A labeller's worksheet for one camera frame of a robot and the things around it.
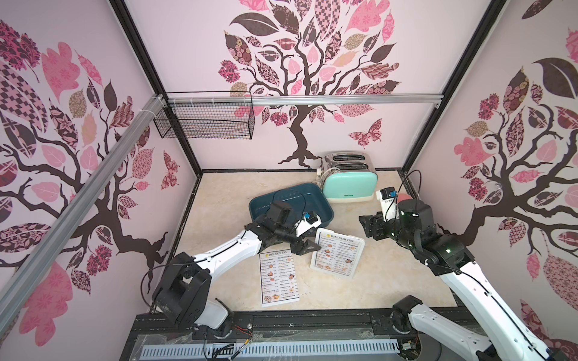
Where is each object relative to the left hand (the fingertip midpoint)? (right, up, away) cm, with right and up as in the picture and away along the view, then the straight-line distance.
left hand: (316, 244), depth 78 cm
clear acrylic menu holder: (+14, -5, -1) cm, 15 cm away
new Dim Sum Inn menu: (+7, -4, 0) cm, 8 cm away
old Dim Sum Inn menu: (-14, -16, +6) cm, 22 cm away
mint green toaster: (+16, +25, +17) cm, 34 cm away
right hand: (+16, +12, -8) cm, 22 cm away
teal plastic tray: (-5, +15, +31) cm, 35 cm away
